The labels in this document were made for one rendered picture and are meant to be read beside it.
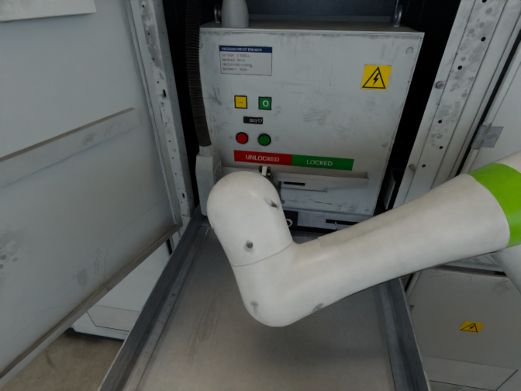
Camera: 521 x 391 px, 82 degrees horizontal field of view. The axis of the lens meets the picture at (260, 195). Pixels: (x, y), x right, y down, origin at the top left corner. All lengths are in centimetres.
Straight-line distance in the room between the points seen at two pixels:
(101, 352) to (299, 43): 162
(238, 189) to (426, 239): 25
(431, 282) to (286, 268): 71
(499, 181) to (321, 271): 26
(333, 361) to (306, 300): 30
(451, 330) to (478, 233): 84
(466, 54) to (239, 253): 57
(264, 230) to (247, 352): 36
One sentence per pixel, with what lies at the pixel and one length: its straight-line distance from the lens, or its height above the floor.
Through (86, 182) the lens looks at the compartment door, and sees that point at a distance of 75.
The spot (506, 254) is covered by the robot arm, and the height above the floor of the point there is 108.
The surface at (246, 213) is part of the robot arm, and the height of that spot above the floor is 123.
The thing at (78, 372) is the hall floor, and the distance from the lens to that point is 182.
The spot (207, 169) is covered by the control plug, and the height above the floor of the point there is 110.
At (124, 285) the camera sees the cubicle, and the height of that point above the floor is 50.
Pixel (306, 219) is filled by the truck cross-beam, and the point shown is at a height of 89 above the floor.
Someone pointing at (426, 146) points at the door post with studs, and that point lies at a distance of 79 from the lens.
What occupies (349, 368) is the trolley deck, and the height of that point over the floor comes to 85.
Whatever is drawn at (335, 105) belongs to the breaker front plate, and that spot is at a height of 124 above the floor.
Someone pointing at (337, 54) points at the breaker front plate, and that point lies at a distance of 73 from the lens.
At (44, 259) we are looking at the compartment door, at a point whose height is 101.
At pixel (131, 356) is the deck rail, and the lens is 73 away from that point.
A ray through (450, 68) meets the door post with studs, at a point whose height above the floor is 134.
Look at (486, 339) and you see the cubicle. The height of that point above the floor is 49.
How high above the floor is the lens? 148
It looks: 36 degrees down
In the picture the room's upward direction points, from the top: straight up
